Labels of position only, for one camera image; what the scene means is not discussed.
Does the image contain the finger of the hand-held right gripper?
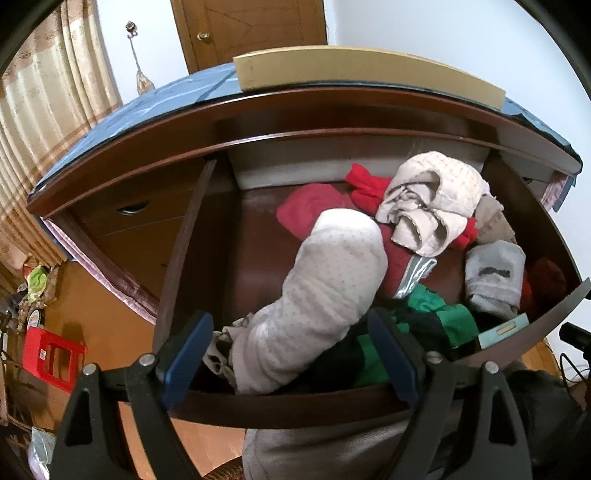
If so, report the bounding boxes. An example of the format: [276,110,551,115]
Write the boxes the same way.
[558,323,591,356]

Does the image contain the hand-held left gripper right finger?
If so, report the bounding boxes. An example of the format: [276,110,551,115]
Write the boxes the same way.
[367,307,539,480]

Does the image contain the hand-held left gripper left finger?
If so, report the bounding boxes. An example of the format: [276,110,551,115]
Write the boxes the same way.
[51,311,215,480]

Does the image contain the green black sock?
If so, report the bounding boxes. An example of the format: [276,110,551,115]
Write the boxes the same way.
[323,284,481,393]

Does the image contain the pale pink dotted underwear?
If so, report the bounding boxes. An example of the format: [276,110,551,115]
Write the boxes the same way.
[228,210,389,395]

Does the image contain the grey sock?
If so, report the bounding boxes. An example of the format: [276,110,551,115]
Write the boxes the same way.
[464,240,527,319]

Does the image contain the bright red sock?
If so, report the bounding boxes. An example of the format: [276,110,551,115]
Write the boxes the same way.
[345,164,478,250]

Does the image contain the cream sock bundle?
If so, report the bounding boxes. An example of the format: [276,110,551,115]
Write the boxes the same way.
[375,151,490,257]

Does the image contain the shallow cardboard tray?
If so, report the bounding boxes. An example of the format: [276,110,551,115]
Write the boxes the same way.
[233,45,506,110]

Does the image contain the beige lace garment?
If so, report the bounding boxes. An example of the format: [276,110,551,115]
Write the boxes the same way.
[203,314,257,384]

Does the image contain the dark red knit garment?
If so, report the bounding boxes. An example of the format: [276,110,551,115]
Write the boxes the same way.
[522,257,568,315]

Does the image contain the small teal box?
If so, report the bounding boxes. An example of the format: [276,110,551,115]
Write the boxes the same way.
[478,313,531,349]

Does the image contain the person's dark clothing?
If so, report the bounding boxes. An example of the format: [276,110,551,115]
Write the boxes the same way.
[505,369,585,467]

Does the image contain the person's grey trousers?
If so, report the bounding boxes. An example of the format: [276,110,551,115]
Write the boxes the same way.
[242,406,426,480]

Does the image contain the dark wooden dresser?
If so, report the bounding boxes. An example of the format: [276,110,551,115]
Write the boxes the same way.
[25,85,583,324]

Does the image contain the red plastic stool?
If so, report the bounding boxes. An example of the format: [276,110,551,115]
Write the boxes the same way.
[23,327,88,393]

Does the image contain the green cloth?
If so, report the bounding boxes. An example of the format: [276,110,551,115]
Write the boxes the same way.
[25,265,51,296]

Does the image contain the blue checked cloth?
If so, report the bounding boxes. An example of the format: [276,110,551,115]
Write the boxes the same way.
[28,62,580,213]

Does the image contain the tasselled curtain tieback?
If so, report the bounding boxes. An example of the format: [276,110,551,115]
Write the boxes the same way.
[130,39,155,95]

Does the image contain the beige patterned curtain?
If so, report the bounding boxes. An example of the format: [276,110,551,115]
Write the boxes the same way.
[0,0,123,273]

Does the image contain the wooden door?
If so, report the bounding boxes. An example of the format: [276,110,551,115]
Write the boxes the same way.
[171,0,328,75]

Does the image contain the black cable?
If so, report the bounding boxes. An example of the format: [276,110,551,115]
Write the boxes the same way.
[558,353,591,384]

